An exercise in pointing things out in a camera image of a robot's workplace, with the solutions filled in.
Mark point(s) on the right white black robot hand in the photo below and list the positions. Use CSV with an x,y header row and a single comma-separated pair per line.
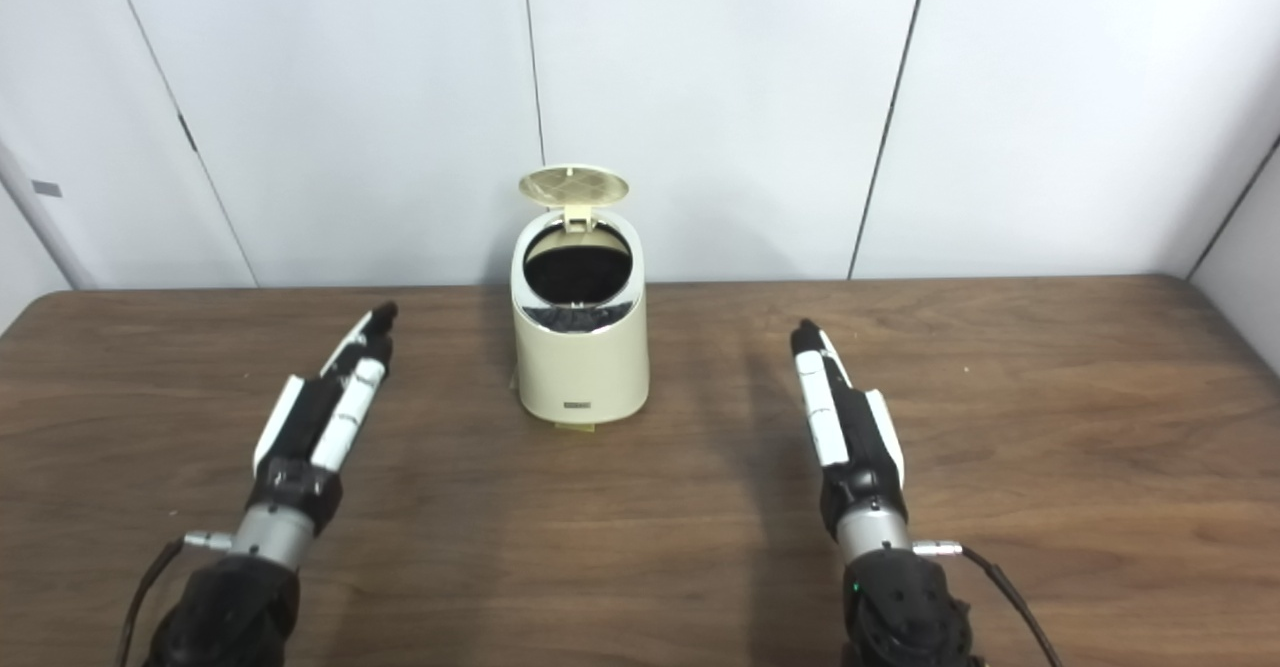
x,y
825,407

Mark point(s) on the round cream bin lid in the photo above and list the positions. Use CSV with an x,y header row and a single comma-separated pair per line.
x,y
573,184

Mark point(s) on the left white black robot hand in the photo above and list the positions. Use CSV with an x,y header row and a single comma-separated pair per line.
x,y
345,417

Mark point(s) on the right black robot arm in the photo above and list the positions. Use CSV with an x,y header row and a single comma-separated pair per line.
x,y
900,607

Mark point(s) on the cream-colored desktop trash bin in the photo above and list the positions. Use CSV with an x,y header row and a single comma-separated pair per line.
x,y
580,372

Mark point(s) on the black bin liner bag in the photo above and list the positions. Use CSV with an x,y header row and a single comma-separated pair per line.
x,y
578,277

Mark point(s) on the gray wall tape mark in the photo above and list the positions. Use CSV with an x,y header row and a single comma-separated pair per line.
x,y
47,188

